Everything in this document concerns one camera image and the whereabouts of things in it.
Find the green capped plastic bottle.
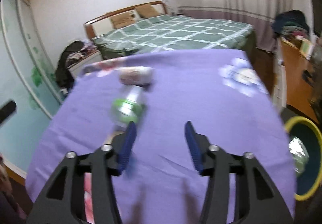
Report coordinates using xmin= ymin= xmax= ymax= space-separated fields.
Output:
xmin=111 ymin=85 xmax=146 ymax=129

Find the black clothes pile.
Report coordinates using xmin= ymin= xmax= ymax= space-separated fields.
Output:
xmin=55 ymin=40 xmax=97 ymax=91

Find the pile of folded clothes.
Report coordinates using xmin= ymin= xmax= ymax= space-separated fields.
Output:
xmin=272 ymin=10 xmax=310 ymax=38

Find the wooden low cabinet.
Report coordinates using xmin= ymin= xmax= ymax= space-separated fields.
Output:
xmin=272 ymin=38 xmax=319 ymax=124

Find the yellow rimmed dark trash bin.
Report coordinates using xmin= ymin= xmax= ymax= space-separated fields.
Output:
xmin=284 ymin=116 xmax=321 ymax=201

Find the brown pillow left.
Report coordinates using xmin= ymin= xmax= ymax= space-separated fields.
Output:
xmin=110 ymin=11 xmax=136 ymax=29

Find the white pill bottle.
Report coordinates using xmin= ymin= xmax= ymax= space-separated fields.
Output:
xmin=118 ymin=66 xmax=154 ymax=86

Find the brown pillow right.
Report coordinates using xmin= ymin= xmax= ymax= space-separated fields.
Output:
xmin=135 ymin=4 xmax=160 ymax=19

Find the white nightstand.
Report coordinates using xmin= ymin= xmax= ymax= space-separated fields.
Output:
xmin=68 ymin=51 xmax=103 ymax=79

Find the wooden headboard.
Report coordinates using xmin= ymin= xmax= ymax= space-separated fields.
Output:
xmin=84 ymin=1 xmax=170 ymax=40

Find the brown pillow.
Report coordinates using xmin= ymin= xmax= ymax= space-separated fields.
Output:
xmin=110 ymin=11 xmax=136 ymax=29
xmin=135 ymin=4 xmax=160 ymax=19

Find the purple floral tablecloth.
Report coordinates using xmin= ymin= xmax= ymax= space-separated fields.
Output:
xmin=26 ymin=49 xmax=296 ymax=223

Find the sliding wardrobe door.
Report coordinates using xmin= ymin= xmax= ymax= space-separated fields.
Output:
xmin=1 ymin=0 xmax=63 ymax=175

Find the green plaid bed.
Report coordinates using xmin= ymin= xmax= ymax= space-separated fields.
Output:
xmin=92 ymin=15 xmax=257 ymax=59

